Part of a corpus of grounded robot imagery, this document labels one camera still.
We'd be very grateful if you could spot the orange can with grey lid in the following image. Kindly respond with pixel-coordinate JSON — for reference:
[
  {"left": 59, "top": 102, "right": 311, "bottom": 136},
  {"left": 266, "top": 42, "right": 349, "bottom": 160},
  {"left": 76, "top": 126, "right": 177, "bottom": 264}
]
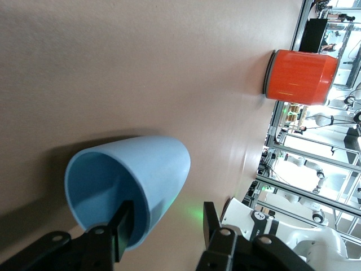
[{"left": 263, "top": 49, "right": 339, "bottom": 107}]

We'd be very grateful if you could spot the aluminium frame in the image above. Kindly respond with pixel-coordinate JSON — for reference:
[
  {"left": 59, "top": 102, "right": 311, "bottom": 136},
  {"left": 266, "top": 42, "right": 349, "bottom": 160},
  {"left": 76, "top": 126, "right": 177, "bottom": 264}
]
[{"left": 253, "top": 0, "right": 361, "bottom": 235}]

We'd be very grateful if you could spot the brown table mat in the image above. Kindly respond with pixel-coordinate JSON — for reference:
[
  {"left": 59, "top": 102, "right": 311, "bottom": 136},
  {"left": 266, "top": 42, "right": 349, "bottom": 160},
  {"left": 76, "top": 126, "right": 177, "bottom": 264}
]
[{"left": 0, "top": 0, "right": 308, "bottom": 271}]

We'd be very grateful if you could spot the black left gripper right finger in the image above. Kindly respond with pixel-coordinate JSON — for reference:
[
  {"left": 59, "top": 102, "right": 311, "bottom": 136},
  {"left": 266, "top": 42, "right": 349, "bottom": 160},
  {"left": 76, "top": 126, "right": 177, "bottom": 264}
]
[{"left": 194, "top": 200, "right": 315, "bottom": 271}]

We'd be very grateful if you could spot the light blue plastic cup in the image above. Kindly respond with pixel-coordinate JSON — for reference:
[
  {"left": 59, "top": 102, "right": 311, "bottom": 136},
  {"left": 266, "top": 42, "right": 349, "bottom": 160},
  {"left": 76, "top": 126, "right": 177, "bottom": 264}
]
[{"left": 64, "top": 135, "right": 192, "bottom": 252}]

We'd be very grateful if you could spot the black cabinet box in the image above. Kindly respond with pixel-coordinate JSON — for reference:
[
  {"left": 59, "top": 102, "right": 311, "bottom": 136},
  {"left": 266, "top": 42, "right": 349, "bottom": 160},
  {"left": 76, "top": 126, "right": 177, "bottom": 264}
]
[{"left": 300, "top": 18, "right": 329, "bottom": 54}]

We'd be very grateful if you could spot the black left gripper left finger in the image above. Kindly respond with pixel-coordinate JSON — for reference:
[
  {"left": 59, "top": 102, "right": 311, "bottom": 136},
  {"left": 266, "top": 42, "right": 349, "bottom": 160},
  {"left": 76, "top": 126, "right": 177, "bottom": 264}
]
[{"left": 0, "top": 199, "right": 135, "bottom": 271}]

